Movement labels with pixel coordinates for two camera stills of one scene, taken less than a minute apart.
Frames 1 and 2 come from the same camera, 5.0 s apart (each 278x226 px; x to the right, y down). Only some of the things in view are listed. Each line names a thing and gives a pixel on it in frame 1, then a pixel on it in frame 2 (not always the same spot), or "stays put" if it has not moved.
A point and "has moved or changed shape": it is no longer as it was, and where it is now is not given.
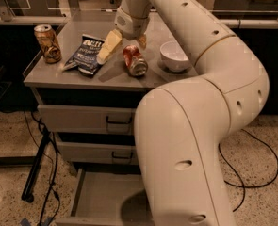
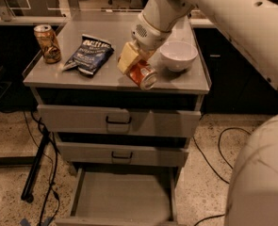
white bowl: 173,56 stays put
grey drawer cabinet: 89,84 stays put
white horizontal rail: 88,20 stays put
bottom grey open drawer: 108,198 stays put
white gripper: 133,26 → 147,37
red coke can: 134,60 has moved or changed shape
